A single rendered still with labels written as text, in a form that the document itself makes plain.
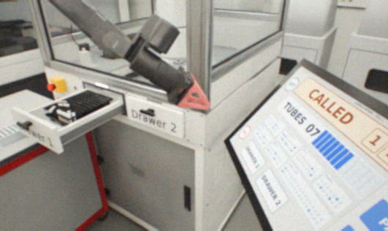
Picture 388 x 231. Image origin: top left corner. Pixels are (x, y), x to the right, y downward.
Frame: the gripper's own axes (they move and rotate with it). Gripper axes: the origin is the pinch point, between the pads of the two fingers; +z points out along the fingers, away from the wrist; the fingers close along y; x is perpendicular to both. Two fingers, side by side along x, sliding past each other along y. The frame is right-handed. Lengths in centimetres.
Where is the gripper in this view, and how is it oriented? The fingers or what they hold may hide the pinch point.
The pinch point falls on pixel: (204, 102)
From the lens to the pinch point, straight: 63.8
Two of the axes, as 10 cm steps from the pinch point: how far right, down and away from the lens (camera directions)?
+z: 7.8, 4.9, 4.0
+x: -6.1, 7.4, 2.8
